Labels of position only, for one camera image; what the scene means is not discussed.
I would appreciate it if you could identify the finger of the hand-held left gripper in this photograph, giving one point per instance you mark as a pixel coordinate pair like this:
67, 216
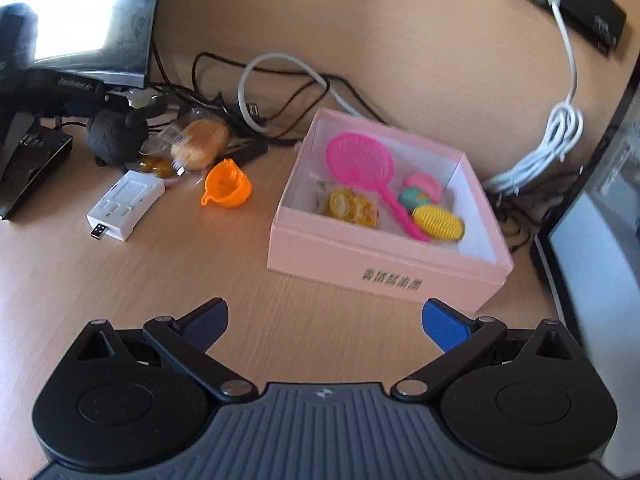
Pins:
70, 99

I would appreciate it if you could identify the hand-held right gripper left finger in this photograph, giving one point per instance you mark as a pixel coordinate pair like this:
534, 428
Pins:
207, 321

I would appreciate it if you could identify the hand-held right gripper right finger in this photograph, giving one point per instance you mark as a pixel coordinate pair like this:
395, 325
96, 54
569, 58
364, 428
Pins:
445, 327

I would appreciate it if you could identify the dark grey plush toy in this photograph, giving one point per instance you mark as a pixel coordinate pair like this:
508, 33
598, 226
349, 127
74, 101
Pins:
112, 137

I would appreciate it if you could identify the amber candy packet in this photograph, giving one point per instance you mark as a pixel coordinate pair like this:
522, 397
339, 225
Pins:
160, 166

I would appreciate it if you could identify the pink cardboard box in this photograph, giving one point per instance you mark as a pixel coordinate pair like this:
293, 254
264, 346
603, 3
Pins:
350, 265

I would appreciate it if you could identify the packaged round bread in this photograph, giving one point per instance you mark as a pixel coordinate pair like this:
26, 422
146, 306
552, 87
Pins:
200, 142

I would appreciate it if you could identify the orange toy cup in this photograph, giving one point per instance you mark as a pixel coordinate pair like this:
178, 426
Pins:
227, 185

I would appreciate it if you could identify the white monitor base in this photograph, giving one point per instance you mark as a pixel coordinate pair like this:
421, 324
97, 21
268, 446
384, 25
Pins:
137, 97

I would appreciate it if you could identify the black framed computer monitor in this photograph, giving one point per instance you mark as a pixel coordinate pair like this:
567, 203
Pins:
85, 10

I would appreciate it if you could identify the black flat stand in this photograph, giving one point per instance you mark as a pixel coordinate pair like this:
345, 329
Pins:
30, 165

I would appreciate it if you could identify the yellow toy corn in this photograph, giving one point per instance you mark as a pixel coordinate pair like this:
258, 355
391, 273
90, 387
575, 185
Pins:
439, 221

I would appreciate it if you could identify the white usb hub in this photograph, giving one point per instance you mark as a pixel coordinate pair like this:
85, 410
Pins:
125, 205

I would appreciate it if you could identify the green toy ball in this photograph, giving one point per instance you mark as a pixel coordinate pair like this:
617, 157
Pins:
411, 199

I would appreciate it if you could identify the pink toy macaron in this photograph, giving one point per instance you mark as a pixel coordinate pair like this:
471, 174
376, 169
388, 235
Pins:
425, 184

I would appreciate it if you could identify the yellow candy packet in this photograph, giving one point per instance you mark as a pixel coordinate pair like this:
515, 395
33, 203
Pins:
347, 206

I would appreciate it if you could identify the dark framed side monitor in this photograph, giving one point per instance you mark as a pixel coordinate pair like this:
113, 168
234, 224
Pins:
590, 240

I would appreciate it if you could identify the pink toy strainer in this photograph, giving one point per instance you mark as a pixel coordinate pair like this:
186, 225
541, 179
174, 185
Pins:
360, 160

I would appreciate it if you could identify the black power strip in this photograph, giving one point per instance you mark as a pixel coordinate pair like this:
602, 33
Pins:
590, 5

